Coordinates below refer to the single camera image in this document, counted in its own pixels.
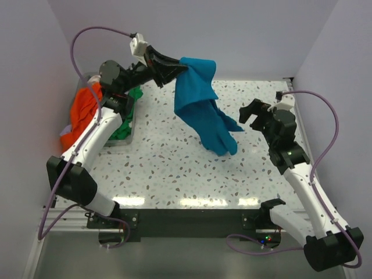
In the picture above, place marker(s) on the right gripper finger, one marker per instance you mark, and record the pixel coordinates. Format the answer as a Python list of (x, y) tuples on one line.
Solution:
[(257, 124), (245, 113)]

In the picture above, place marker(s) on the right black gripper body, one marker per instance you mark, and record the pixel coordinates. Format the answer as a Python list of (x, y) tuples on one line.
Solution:
[(265, 116)]

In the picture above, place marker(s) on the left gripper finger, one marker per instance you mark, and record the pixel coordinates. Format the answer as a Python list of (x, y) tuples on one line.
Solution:
[(167, 61), (168, 74)]

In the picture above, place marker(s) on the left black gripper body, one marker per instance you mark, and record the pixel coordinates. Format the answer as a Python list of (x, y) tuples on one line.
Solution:
[(153, 67)]

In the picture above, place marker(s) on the blue t shirt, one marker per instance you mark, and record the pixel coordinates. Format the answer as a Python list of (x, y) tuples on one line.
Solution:
[(195, 104)]

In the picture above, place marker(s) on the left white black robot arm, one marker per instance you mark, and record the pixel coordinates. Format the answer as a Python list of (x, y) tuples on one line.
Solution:
[(69, 175)]

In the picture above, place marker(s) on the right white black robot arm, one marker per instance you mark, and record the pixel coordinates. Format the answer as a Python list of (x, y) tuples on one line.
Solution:
[(326, 238)]

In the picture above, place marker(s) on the pale pink t shirt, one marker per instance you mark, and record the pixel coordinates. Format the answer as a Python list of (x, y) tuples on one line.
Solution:
[(94, 79)]

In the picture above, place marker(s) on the green t shirt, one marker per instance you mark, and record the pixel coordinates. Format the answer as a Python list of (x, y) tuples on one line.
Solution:
[(125, 129)]

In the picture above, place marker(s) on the clear plastic bin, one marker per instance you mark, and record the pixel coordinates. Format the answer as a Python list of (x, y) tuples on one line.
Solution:
[(109, 143)]

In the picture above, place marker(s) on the orange t shirt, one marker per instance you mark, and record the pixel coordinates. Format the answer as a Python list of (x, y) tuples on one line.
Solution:
[(82, 112)]

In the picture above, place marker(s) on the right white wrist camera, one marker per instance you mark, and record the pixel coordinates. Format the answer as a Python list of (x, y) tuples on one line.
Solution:
[(285, 101)]

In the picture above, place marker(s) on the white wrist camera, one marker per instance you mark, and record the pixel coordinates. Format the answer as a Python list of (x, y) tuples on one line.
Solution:
[(138, 45), (285, 101)]

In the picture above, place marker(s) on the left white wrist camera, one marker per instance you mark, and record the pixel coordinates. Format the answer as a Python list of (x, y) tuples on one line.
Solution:
[(138, 45)]

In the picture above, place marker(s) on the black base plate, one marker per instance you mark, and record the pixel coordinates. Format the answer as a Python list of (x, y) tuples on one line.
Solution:
[(184, 223)]

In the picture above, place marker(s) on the aluminium frame rail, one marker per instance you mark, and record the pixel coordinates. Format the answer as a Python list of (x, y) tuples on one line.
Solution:
[(73, 218)]

